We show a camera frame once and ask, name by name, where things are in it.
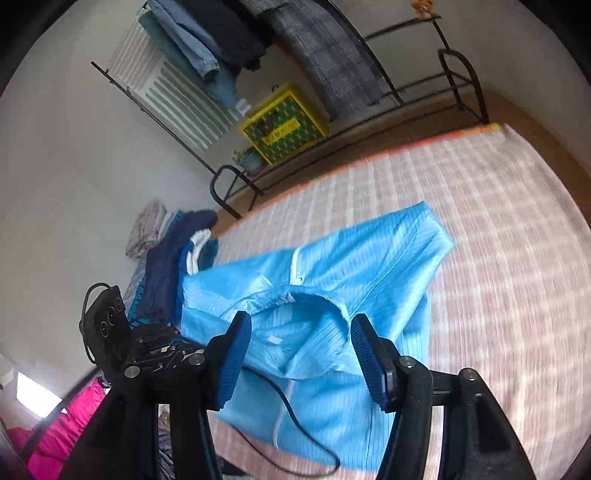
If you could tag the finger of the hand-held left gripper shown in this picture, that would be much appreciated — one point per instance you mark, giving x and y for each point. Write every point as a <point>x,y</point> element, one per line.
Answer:
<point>157,341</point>

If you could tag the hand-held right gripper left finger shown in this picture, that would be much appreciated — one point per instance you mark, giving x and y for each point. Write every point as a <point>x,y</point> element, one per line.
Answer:
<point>235,355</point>

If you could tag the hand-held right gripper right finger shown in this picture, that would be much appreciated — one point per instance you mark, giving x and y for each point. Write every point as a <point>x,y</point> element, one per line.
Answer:
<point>367,360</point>

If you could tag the light blue striped jacket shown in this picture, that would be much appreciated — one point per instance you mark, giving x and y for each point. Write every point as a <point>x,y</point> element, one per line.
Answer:
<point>323,277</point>

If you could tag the person's left forearm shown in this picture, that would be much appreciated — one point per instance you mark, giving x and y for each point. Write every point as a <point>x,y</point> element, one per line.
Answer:
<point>60,438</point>

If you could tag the black metal clothes rack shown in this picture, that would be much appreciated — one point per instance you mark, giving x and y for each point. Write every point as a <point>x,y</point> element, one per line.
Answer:
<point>457,69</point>

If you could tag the royal blue folded garment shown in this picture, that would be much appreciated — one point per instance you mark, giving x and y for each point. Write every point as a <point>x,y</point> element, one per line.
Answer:
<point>182,277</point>

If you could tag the navy folded jacket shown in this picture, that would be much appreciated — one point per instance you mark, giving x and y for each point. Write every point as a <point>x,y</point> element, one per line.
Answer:
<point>161,267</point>

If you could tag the window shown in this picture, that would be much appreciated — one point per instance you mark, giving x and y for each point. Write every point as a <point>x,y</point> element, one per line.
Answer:
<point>37,392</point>

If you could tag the floral folded quilt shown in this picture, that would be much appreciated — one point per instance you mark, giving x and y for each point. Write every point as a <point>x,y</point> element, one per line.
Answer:
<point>145,230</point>

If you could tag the white folded garment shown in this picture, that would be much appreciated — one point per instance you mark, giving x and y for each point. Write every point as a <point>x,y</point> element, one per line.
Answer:
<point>198,244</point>

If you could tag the pink checked blanket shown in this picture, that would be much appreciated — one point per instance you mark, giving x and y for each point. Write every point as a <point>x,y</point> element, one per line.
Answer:
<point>498,254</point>

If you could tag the small potted plant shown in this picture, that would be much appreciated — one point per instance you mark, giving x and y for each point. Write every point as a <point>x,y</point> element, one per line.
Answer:
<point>251,161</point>

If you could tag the yellow green storage box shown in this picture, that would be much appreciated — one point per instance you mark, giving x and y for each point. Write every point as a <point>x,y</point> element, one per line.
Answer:
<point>281,127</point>

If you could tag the white grey striped cloth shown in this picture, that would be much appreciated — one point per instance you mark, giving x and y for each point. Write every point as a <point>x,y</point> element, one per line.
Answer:
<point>175,97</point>

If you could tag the teal hanging jacket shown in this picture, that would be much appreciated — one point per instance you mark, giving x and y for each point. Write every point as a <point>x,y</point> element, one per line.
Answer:
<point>221,92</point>

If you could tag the blue denim jacket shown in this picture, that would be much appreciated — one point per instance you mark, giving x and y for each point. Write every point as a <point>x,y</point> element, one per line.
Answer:
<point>189,41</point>

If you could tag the grey plaid coat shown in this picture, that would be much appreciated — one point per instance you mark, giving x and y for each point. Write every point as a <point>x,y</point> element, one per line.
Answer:
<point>332,60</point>

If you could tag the black blazer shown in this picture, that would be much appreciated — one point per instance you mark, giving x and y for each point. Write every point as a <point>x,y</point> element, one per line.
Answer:
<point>235,32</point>

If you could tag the brown teddy bear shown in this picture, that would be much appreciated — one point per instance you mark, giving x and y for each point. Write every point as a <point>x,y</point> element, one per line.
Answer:
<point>421,5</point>

